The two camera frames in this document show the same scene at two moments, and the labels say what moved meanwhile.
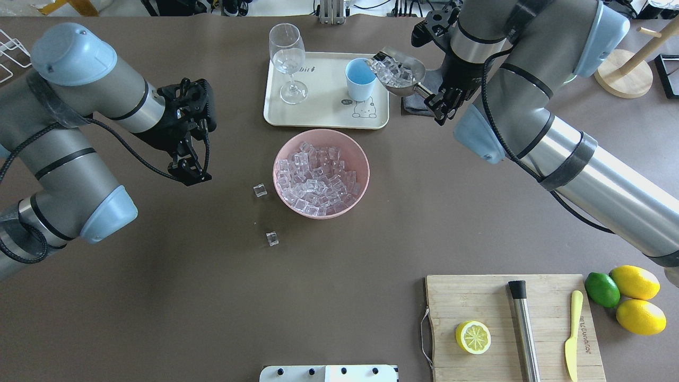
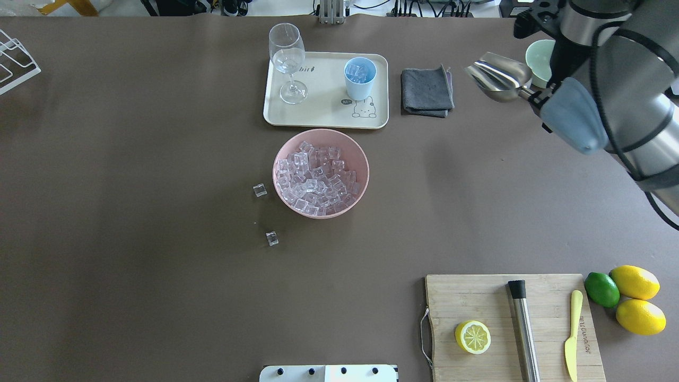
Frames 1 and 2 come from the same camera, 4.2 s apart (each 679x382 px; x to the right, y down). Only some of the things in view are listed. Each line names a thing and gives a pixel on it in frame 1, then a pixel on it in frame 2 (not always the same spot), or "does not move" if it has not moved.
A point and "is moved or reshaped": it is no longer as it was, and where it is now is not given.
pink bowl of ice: (321, 173) does not move
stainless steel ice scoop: (400, 73) is moved or reshaped
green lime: (602, 288) does not move
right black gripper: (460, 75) → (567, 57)
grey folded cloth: (415, 104) does not move
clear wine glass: (288, 52) does not move
